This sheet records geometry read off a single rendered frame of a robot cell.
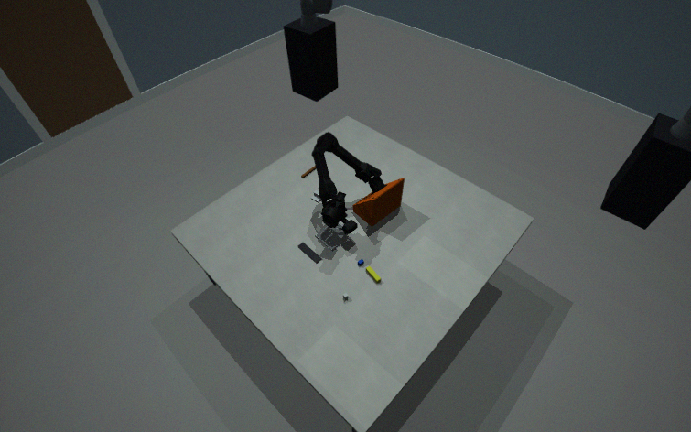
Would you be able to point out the yellow rectangular block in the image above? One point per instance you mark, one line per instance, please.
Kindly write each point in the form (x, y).
(374, 276)

